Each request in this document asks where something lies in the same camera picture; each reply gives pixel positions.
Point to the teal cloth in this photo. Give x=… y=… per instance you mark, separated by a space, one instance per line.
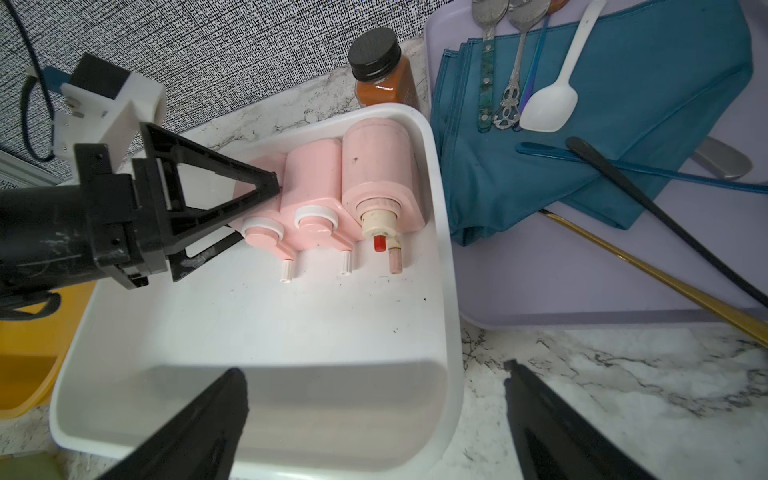
x=652 y=81

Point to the white storage box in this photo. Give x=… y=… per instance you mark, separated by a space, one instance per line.
x=354 y=376

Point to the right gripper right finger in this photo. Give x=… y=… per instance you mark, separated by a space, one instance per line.
x=552 y=440

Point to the silver ornate spoon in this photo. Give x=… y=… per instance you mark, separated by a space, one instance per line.
x=523 y=15

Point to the white plastic spoon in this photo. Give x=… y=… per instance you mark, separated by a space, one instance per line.
x=549 y=109

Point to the green handled knife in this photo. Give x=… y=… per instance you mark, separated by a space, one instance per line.
x=487 y=14

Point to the black spoon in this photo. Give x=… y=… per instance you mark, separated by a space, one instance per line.
x=595 y=159

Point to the orange spice jar black lid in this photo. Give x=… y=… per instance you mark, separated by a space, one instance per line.
x=382 y=71

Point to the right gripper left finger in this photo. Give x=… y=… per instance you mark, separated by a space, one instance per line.
x=200 y=442

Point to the blue spoon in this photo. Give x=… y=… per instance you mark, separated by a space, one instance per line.
x=545 y=151

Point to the green sharpener upper left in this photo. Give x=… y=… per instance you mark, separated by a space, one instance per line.
x=30 y=466

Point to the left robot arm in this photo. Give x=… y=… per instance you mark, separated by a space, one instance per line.
x=44 y=244

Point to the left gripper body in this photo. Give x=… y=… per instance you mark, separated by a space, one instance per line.
x=111 y=212

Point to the silver flat utensil handle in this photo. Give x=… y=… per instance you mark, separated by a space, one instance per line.
x=722 y=160

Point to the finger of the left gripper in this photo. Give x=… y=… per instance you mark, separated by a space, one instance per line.
x=181 y=264
x=186 y=190

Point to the gold utensil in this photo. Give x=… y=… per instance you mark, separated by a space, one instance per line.
x=752 y=327

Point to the yellow storage box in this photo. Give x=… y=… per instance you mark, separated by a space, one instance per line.
x=32 y=353

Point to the pink sharpener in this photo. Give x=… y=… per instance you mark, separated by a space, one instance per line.
x=381 y=185
x=265 y=227
x=311 y=200

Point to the iridescent spoon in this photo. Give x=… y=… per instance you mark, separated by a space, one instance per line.
x=555 y=5

